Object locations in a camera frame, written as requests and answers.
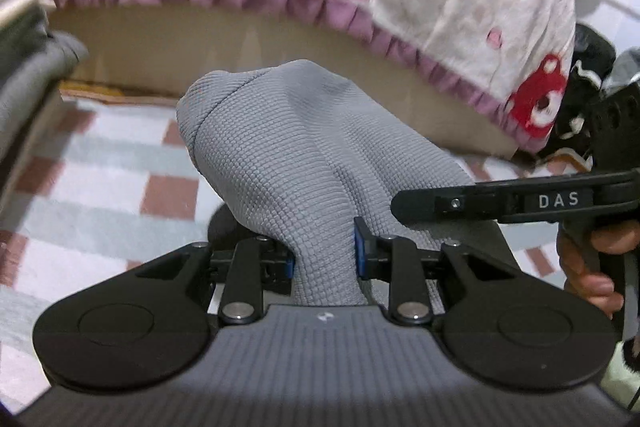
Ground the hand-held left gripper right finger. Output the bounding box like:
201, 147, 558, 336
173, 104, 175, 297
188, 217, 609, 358
352, 216, 517, 327

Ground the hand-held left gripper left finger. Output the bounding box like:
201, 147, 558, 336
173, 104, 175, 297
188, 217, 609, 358
135, 234, 296, 326

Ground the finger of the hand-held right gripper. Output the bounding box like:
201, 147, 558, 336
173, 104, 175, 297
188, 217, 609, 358
390, 184, 525, 226

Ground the grey waffle knit shirt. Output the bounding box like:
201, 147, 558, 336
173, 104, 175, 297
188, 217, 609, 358
176, 59, 476, 308

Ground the person's right hand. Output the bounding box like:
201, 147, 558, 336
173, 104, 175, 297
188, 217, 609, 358
556, 221, 640, 320

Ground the black and white fuzzy garment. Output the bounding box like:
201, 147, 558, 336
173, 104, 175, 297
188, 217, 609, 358
542, 24, 640, 172

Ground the plaid mat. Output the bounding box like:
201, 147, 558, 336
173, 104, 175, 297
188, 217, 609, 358
0, 92, 571, 414

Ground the light green cloth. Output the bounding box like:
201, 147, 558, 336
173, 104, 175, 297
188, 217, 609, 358
600, 342, 640, 409

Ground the yellow strip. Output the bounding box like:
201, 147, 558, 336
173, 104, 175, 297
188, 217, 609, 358
62, 79, 130, 102

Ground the dark grey cloth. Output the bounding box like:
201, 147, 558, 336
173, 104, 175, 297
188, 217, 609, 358
0, 7, 92, 168

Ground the beige bed frame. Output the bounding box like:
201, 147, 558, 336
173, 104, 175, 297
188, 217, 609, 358
47, 0, 522, 158

